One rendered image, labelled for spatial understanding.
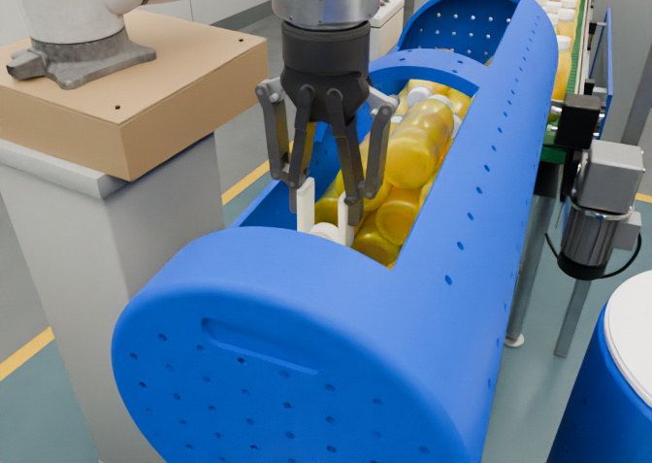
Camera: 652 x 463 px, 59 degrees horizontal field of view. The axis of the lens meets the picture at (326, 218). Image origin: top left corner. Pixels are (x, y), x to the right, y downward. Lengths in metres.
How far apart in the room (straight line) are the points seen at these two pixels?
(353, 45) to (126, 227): 0.68
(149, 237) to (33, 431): 0.99
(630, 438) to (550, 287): 1.75
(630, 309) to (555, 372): 1.38
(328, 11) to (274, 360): 0.26
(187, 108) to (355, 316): 0.72
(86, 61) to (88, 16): 0.07
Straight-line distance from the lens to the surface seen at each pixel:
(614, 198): 1.42
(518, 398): 1.96
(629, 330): 0.67
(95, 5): 1.04
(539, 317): 2.23
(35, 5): 1.05
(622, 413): 0.65
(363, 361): 0.35
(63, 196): 1.10
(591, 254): 1.51
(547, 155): 1.35
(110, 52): 1.07
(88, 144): 0.98
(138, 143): 0.94
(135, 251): 1.11
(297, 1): 0.47
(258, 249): 0.38
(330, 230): 0.60
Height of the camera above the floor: 1.46
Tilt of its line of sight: 34 degrees down
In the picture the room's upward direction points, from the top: straight up
